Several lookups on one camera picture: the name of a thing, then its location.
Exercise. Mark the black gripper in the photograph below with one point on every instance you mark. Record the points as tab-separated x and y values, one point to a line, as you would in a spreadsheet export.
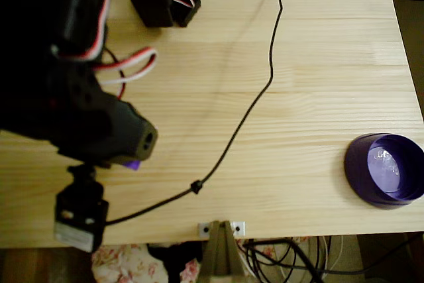
130	127

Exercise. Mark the purple orange candy wrapper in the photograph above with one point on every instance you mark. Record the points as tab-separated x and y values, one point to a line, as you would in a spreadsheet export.
135	165

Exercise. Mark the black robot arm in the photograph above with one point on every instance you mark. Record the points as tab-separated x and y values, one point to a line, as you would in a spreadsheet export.
39	31

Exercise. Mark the purple plastic bowl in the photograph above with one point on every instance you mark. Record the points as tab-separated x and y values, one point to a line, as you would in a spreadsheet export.
356	170

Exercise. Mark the floral cloth under table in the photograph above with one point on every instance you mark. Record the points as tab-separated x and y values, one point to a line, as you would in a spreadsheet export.
132	263

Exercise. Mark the black cloth bundle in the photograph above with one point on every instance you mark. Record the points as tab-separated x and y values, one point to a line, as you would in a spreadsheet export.
172	260

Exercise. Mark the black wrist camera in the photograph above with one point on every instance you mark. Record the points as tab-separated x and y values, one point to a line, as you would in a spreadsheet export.
79	216

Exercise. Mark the silver metal bracket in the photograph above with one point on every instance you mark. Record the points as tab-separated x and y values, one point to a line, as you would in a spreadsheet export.
242	228

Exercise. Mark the metal table clamp bracket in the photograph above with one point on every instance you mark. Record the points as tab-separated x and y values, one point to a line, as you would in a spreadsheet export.
220	256

